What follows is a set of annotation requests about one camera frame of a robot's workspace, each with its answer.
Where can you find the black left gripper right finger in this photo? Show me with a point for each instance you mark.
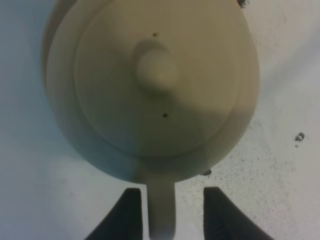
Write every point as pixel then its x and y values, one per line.
pixel 223 220

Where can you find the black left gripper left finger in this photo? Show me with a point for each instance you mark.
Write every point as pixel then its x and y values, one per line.
pixel 124 221

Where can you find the beige teapot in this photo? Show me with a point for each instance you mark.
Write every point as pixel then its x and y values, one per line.
pixel 153 92

